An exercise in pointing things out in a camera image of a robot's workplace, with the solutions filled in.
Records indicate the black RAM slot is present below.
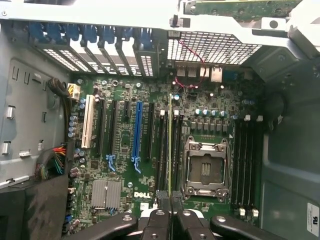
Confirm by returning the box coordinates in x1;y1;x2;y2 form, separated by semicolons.
155;109;166;193
254;114;264;218
163;111;171;193
177;113;186;193
172;109;180;193
248;117;258;217
240;114;251;217
233;115;243;208

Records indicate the metal CPU socket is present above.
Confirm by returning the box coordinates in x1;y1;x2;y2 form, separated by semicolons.
183;134;233;201

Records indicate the silver finned heat sink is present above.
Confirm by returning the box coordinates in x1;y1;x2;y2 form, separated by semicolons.
90;179;123;210

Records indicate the green Dell motherboard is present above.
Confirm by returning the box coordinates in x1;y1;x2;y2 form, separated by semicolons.
65;74;265;227

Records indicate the long black expansion slot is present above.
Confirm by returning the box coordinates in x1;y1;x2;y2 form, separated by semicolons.
146;102;156;160
108;99;119;156
95;98;108;156

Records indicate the blue expansion slot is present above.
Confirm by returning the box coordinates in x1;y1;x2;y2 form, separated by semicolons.
130;100;144;175

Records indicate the short black expansion slot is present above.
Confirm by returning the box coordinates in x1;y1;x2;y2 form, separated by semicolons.
123;100;132;119

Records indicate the white expansion slot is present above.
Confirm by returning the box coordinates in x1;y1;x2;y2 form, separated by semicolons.
80;94;96;149

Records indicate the grey metal PC case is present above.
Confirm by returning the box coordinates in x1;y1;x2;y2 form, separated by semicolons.
0;0;320;240

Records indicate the black plastic shroud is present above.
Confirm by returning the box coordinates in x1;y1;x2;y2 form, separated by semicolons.
0;174;71;240

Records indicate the white paper label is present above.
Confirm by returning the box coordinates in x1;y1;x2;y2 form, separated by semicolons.
305;201;320;234

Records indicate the silver rear port block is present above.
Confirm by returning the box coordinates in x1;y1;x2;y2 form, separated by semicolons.
174;60;224;84

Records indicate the green circuit card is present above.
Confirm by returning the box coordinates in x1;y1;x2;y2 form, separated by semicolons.
183;0;304;21

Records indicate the multicoloured wire bundle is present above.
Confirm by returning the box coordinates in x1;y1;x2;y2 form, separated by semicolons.
34;143;74;181

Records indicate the black sleeved power cable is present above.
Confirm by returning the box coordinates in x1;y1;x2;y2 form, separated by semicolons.
46;77;81;143

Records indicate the red and black wire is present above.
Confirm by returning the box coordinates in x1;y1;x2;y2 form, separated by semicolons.
172;37;211;90

